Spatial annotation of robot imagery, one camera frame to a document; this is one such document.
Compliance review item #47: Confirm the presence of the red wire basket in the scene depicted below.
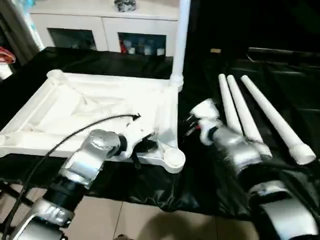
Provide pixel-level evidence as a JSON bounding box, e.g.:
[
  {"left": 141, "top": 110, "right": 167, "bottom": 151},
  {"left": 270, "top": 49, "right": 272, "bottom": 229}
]
[{"left": 0, "top": 47, "right": 16, "bottom": 65}]

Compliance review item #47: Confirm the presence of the white plastic table top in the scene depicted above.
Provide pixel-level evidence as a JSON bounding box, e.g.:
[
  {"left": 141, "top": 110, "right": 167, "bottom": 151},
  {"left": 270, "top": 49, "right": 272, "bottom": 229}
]
[{"left": 0, "top": 70, "right": 187, "bottom": 175}]

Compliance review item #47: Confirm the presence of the white plastic table leg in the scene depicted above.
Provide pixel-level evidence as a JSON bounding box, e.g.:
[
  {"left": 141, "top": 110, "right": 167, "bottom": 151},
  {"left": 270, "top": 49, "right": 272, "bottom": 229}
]
[
  {"left": 218, "top": 73, "right": 245, "bottom": 132},
  {"left": 169, "top": 0, "right": 192, "bottom": 94},
  {"left": 226, "top": 75, "right": 274, "bottom": 160},
  {"left": 240, "top": 75, "right": 317, "bottom": 166}
]

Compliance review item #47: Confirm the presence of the grey curtain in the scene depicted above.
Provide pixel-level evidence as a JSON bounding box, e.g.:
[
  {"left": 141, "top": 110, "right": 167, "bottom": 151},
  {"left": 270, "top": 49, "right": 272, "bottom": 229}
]
[{"left": 0, "top": 0, "right": 45, "bottom": 57}]

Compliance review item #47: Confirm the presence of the black plastic mat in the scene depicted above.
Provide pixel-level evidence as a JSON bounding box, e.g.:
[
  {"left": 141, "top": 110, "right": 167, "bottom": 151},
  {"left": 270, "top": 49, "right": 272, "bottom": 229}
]
[{"left": 0, "top": 46, "right": 320, "bottom": 223}]

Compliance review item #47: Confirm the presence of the dark object on cabinet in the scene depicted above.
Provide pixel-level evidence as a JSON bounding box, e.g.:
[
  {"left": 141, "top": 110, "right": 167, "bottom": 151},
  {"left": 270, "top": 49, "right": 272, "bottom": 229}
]
[{"left": 114, "top": 0, "right": 139, "bottom": 12}]

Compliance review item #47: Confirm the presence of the black folding table frame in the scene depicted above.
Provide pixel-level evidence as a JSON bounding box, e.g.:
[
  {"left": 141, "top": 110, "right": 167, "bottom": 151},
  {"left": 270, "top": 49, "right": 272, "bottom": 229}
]
[{"left": 0, "top": 181, "right": 28, "bottom": 240}]

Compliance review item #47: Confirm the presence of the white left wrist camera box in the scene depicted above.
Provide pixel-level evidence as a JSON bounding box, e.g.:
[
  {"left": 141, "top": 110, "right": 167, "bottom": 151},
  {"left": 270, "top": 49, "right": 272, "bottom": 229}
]
[{"left": 119, "top": 120, "right": 157, "bottom": 160}]

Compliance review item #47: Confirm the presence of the white sideboard with glass doors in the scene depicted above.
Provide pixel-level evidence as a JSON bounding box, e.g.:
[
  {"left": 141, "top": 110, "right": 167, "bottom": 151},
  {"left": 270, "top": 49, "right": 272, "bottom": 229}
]
[{"left": 27, "top": 0, "right": 181, "bottom": 57}]

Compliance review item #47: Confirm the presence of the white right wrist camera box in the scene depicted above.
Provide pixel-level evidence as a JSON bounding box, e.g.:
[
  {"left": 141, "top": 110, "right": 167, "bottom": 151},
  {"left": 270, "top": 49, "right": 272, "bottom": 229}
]
[{"left": 190, "top": 98, "right": 222, "bottom": 147}]

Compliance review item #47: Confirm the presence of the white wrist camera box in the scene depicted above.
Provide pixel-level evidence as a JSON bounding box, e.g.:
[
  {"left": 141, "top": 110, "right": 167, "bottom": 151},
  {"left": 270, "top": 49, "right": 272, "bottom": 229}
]
[
  {"left": 190, "top": 98, "right": 222, "bottom": 147},
  {"left": 119, "top": 120, "right": 157, "bottom": 160}
]

